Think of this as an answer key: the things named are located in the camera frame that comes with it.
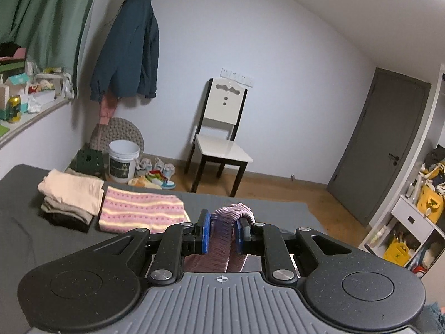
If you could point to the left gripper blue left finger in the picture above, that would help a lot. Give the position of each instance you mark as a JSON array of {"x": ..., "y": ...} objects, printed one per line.
[{"x": 170, "y": 248}]

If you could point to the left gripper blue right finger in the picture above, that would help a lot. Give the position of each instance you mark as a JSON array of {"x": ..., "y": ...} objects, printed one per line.
[{"x": 272, "y": 245}]

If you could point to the mauve pink ribbed garment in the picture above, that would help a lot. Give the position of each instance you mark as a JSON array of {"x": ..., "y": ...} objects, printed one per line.
[{"x": 222, "y": 255}]

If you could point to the pink yellow striped knit sweater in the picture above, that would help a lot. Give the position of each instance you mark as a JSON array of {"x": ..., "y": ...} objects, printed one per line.
[{"x": 123, "y": 211}]

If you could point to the pile of sneakers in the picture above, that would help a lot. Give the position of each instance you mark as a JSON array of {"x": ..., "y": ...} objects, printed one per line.
[{"x": 156, "y": 176}]

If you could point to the white plastic bucket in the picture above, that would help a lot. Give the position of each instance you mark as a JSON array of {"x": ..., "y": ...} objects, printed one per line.
[{"x": 123, "y": 156}]

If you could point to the white black wooden chair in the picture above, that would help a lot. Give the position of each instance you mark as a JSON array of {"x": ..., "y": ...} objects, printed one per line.
[{"x": 219, "y": 119}]

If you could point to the beige folded garment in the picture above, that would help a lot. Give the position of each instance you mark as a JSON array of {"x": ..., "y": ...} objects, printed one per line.
[{"x": 83, "y": 192}]

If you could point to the dark green small stool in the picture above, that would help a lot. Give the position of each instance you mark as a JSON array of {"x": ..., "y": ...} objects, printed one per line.
[{"x": 89, "y": 162}]

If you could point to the black folded garment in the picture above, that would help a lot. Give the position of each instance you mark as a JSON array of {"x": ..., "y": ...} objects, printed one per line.
[{"x": 69, "y": 222}]

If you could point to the olive folded garment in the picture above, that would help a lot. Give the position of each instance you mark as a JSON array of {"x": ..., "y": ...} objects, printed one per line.
[{"x": 51, "y": 206}]

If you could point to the dark grey door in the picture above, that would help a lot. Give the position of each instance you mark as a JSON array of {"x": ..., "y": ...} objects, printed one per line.
[{"x": 380, "y": 143}]

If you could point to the white storage shelf unit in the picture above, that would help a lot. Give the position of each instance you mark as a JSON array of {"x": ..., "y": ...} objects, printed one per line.
[{"x": 403, "y": 233}]

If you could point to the dark grey bed sheet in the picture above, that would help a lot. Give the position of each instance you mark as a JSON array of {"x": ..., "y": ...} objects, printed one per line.
[{"x": 28, "y": 240}]

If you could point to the pink hanging garment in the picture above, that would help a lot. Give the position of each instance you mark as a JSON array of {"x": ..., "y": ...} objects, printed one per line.
[{"x": 108, "y": 107}]

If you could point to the dark teal hanging jacket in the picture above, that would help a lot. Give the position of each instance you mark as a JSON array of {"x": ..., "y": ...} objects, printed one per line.
[{"x": 129, "y": 60}]

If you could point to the yellow drink can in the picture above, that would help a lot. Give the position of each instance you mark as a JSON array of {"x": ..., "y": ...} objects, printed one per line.
[{"x": 14, "y": 107}]

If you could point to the teal white carton box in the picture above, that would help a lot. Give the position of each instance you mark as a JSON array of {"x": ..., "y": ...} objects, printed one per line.
[{"x": 14, "y": 85}]

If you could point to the green curtain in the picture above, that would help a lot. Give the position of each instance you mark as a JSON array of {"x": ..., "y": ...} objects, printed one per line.
[{"x": 50, "y": 30}]

